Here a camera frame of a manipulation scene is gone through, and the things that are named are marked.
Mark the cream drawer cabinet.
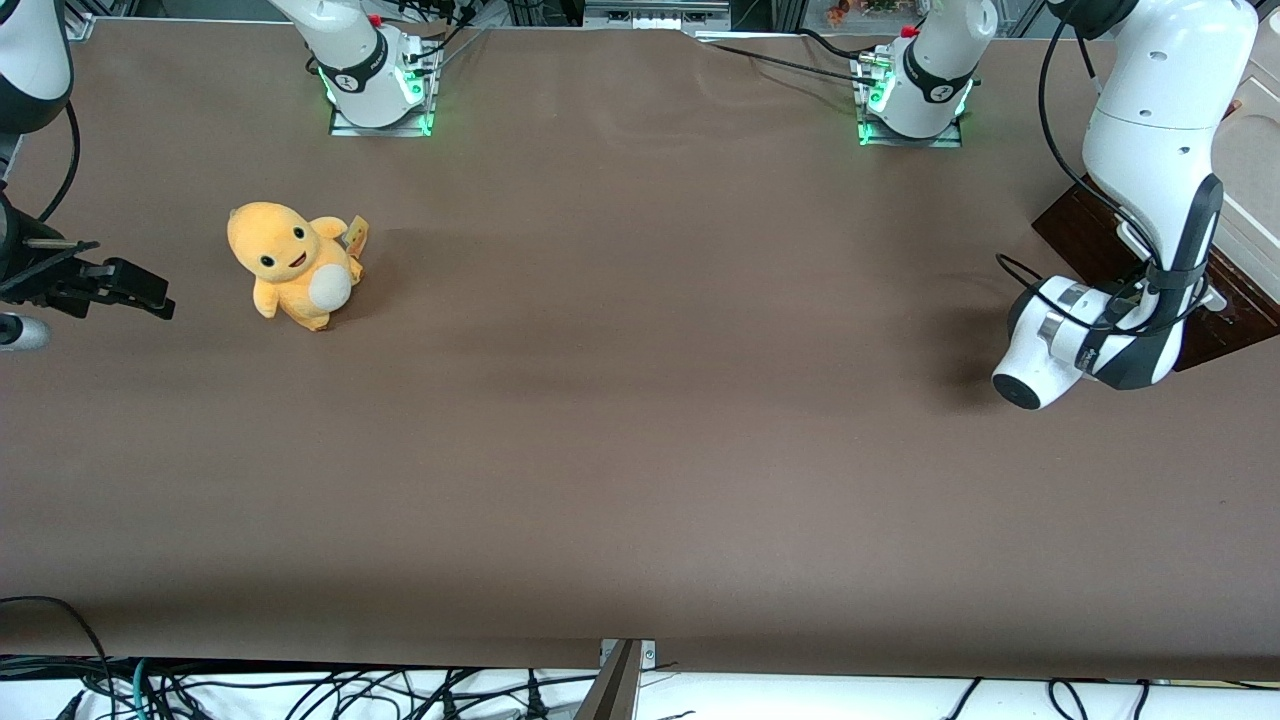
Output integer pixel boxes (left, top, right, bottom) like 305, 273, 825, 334
1205, 40, 1280, 301

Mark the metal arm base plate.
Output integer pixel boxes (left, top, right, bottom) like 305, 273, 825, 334
328, 40, 442, 138
853, 50, 968, 149

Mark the brown table cover sheet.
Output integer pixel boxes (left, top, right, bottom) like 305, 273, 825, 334
0, 18, 1280, 683

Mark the black looped floor cable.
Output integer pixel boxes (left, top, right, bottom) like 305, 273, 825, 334
0, 596, 119, 720

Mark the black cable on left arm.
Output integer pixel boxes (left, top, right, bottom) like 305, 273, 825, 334
996, 18, 1217, 337

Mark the metal table edge bracket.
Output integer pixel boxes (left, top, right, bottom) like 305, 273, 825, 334
573, 638, 658, 720

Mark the orange plush toy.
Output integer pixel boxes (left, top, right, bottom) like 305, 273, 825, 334
226, 201, 366, 333

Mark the grey rounded device end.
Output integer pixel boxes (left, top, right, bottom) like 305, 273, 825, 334
0, 314, 52, 352

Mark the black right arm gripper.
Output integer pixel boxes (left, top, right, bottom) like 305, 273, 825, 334
0, 192, 177, 322

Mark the black cable to arm base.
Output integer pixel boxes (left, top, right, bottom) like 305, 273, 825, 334
698, 28, 886, 89

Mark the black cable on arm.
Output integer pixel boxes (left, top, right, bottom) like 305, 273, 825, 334
36, 98, 82, 225
996, 18, 1217, 337

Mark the aluminium frame profile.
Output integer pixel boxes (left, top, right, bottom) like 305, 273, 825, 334
583, 0, 733, 32

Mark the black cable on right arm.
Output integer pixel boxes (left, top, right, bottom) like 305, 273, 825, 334
36, 98, 82, 225

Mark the dark brown wooden drawer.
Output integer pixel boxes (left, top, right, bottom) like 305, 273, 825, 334
1031, 175, 1280, 373

